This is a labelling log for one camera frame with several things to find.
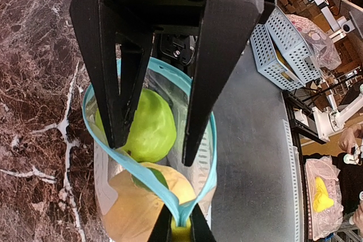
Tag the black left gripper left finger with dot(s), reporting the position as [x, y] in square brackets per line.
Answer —
[162, 228]

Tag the blue perforated storage bin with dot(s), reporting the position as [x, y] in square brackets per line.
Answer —
[281, 53]

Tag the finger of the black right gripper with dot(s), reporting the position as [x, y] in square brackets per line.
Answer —
[116, 47]

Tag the orange pink peach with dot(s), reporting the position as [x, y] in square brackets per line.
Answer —
[133, 216]

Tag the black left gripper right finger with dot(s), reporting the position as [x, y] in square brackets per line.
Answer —
[200, 231]

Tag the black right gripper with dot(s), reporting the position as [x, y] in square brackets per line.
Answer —
[225, 27]

